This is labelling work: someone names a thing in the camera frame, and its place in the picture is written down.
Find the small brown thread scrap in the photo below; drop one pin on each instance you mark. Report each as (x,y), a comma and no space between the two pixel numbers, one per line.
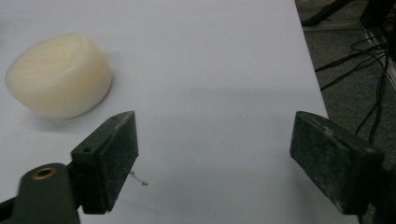
(139,179)

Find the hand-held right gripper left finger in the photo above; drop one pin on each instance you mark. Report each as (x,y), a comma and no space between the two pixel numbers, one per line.
(104,161)

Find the black stand leg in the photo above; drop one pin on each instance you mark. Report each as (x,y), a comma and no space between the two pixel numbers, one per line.
(327,12)

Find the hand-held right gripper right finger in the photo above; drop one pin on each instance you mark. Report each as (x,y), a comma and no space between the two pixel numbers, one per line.
(333,161)

